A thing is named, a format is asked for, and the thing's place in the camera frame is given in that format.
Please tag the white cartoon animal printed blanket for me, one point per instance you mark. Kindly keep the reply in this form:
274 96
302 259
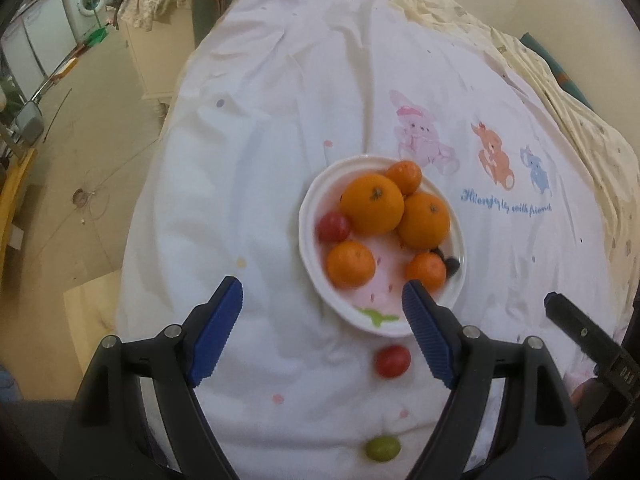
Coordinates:
275 135

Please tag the yellow wooden furniture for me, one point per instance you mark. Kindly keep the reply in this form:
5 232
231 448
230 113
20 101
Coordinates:
15 195

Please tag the large orange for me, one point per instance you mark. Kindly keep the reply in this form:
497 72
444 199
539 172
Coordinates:
372 205
425 222

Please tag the teal cushion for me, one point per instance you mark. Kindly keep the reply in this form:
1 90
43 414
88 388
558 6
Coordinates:
210 20

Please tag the white base cabinets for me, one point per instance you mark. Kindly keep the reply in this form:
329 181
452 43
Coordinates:
35 35

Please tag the small tangerine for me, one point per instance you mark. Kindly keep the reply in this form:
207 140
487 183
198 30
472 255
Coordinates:
350 263
404 176
426 271

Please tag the yellow bear printed blanket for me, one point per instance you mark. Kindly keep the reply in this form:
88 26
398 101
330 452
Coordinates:
590 125

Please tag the teal striped cloth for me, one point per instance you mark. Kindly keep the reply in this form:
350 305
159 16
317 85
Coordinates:
555 67

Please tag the cream nightstand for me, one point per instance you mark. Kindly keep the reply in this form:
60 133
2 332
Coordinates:
160 65

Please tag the dark grape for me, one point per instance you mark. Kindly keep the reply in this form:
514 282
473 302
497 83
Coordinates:
453 266

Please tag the light wooden board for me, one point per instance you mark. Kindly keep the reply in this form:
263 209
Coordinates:
90 305

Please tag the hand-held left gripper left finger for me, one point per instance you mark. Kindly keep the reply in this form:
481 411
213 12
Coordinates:
217 332

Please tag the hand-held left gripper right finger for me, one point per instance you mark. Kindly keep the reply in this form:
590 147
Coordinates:
430 335

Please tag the green grape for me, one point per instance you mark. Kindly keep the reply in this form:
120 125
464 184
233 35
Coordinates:
382 448

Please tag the white pink strawberry print plate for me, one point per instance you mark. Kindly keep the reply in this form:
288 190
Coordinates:
389 252

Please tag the green dustpan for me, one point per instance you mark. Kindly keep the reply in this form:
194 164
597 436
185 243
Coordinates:
96 36

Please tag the floral cloth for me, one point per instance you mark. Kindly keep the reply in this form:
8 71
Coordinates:
150 7

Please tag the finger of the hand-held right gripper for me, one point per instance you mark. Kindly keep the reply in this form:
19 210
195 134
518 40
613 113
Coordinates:
580 330

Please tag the red cherry tomato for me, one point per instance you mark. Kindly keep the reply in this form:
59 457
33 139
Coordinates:
392 361
333 226

